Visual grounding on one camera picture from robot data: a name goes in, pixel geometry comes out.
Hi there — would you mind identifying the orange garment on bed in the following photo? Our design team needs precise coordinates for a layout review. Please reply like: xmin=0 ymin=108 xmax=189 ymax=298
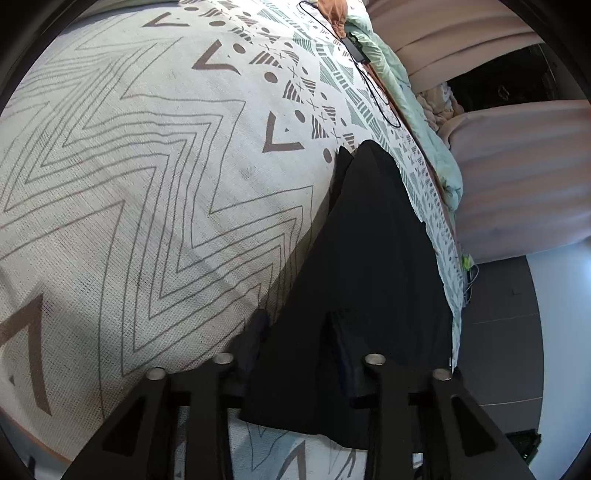
xmin=315 ymin=0 xmax=348 ymax=39

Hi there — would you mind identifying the pink plush blanket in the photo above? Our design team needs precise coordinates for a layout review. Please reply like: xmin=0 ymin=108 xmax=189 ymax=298
xmin=416 ymin=82 xmax=465 ymax=132

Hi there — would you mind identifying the green object on cabinet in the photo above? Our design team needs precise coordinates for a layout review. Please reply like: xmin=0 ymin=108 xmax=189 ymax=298
xmin=462 ymin=254 xmax=475 ymax=271

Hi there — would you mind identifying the right pink curtain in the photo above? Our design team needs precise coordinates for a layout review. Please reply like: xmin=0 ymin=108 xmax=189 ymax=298
xmin=439 ymin=100 xmax=591 ymax=263

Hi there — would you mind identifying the black charger with cable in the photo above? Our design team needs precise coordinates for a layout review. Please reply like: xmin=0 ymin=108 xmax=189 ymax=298
xmin=297 ymin=0 xmax=403 ymax=130

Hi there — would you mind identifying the mint green duvet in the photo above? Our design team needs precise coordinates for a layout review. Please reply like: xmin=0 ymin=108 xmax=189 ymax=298
xmin=345 ymin=10 xmax=464 ymax=212

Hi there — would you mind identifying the patterned white bedspread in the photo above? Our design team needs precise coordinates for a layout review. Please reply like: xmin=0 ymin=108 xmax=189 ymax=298
xmin=1 ymin=1 xmax=465 ymax=477

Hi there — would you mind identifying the black button-up shirt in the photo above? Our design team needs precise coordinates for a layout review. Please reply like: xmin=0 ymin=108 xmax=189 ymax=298
xmin=239 ymin=140 xmax=453 ymax=449

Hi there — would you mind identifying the left pink curtain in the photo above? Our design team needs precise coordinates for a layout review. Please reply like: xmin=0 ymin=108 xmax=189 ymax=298
xmin=368 ymin=0 xmax=543 ymax=92

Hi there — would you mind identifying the pink curtain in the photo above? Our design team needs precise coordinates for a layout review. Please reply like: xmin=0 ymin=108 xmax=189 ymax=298
xmin=368 ymin=0 xmax=543 ymax=92
xmin=439 ymin=100 xmax=591 ymax=263

